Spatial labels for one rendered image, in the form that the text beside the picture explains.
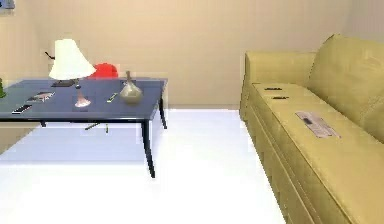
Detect beige narrow-neck jar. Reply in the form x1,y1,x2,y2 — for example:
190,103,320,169
119,70,144,105

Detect dark blue table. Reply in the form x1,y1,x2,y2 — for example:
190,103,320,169
0,77,169,179

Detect red round object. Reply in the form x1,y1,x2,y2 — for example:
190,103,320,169
88,62,120,80

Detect white shade table lamp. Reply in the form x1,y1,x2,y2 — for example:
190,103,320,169
48,38,97,108

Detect yellow sofa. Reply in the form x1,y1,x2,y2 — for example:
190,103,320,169
239,33,384,224

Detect framed wall picture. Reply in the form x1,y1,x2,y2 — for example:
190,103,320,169
0,0,16,15

